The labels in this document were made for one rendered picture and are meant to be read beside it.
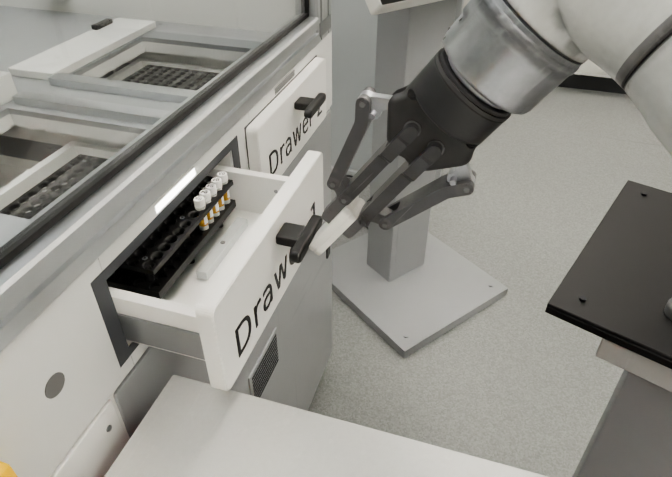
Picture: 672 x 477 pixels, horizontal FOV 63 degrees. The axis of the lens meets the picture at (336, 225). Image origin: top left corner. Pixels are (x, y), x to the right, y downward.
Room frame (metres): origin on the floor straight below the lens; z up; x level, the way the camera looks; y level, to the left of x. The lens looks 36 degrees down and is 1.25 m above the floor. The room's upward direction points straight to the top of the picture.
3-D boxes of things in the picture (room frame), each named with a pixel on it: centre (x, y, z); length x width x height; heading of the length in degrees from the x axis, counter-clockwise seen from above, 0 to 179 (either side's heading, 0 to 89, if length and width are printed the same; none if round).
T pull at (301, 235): (0.45, 0.04, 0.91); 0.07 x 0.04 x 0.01; 163
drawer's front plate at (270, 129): (0.79, 0.07, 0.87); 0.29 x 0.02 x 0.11; 163
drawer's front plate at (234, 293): (0.46, 0.07, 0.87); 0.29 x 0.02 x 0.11; 163
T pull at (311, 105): (0.78, 0.04, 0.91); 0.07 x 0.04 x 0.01; 163
